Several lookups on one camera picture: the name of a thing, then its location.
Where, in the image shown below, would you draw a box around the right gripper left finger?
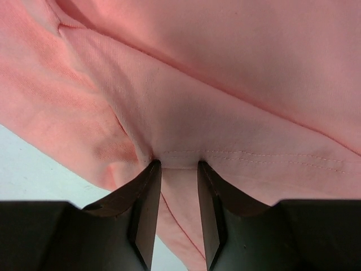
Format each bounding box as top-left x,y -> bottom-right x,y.
1,160 -> 161,270

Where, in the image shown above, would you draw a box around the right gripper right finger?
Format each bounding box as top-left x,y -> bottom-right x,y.
197,161 -> 360,270

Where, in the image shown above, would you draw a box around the pink t shirt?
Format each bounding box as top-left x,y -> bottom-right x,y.
1,1 -> 360,270

